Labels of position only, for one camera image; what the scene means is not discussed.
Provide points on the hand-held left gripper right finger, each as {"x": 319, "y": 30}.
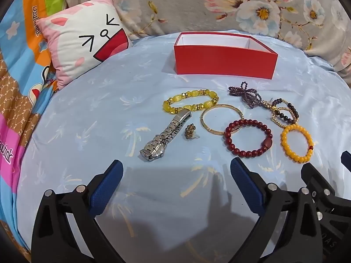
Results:
{"x": 246, "y": 186}

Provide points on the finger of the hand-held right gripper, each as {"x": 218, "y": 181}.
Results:
{"x": 347, "y": 160}
{"x": 318, "y": 180}

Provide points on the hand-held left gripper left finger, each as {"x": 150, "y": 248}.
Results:
{"x": 105, "y": 189}

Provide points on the silver metal wristwatch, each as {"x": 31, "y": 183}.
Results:
{"x": 156, "y": 146}

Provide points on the small bronze brooch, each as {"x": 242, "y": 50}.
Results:
{"x": 189, "y": 131}

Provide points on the gold bangle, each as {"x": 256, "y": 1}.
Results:
{"x": 201, "y": 119}

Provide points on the red cardboard box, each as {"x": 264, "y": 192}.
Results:
{"x": 219, "y": 60}

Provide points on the light blue palm bedsheet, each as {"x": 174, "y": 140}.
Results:
{"x": 96, "y": 115}

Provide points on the purple bead strand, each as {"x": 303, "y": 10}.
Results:
{"x": 244, "y": 94}

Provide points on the colourful cartoon blanket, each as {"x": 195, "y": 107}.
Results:
{"x": 22, "y": 87}

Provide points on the pink cartoon face pillow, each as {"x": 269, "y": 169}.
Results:
{"x": 76, "y": 49}

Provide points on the grey floral blanket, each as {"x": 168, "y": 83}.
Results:
{"x": 178, "y": 5}

